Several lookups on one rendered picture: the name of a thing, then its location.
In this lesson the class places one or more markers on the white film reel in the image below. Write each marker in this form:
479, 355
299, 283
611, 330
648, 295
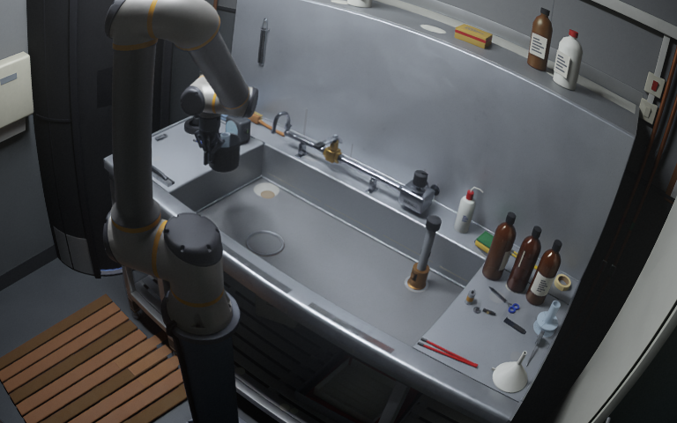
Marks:
547, 320

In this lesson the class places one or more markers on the black developing tank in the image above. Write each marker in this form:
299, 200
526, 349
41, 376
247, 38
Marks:
227, 156

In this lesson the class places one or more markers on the white switch box red button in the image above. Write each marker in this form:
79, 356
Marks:
655, 84

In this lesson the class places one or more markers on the red rod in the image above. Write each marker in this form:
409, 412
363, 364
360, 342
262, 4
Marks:
449, 350
444, 354

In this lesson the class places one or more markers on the white flat disc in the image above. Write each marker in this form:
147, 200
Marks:
432, 29

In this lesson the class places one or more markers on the yellow box red stripe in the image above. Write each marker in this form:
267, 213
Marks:
473, 36

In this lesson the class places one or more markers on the brown bottle black cap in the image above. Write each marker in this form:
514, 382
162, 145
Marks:
523, 264
498, 251

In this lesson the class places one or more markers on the white wash bottle red cap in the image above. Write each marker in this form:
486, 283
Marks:
465, 214

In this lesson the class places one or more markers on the cream tape roll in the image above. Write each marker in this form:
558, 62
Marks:
562, 282

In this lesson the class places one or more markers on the green yellow sponge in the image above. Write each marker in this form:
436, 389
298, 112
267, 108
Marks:
484, 242

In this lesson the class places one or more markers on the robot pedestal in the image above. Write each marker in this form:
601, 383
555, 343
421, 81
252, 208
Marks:
206, 370

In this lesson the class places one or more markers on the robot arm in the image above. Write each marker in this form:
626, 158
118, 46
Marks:
132, 132

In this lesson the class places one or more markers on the wooden duckboard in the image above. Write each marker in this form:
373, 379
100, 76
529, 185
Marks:
90, 362

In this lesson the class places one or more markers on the chrome supply pipe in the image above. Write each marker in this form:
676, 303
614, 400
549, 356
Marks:
370, 172

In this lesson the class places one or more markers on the chrome curved spout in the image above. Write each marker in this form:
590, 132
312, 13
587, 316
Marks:
280, 116

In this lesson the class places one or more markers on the black comb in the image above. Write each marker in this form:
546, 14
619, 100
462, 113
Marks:
514, 325

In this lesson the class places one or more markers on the cream wall box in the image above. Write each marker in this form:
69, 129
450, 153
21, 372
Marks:
15, 90

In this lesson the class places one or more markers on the glass thermometer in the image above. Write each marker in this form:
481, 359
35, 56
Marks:
535, 350

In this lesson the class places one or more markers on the dark tall cabinet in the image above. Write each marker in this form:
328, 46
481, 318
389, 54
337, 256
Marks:
69, 132

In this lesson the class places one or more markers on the large brown labelled bottle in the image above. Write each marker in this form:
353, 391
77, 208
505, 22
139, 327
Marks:
539, 42

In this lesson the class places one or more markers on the dark grey bar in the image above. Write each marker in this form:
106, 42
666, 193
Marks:
162, 175

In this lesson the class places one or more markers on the steel sink bench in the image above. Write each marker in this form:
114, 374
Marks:
344, 259

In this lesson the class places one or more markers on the brass valve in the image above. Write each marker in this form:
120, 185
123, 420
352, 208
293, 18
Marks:
332, 154

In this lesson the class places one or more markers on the black round lid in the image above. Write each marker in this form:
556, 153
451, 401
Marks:
190, 126

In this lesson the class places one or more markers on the small grey block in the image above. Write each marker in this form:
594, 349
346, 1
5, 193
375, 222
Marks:
161, 136

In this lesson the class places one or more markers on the chrome mixer body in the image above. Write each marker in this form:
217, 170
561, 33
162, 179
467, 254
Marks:
415, 200

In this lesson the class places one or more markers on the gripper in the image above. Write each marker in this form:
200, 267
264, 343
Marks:
210, 126

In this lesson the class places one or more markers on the brown bottle white label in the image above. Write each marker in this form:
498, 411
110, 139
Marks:
543, 277

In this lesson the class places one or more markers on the white funnel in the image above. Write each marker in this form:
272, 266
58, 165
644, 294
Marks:
510, 376

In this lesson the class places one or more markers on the small black mixer knob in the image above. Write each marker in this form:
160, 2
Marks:
435, 189

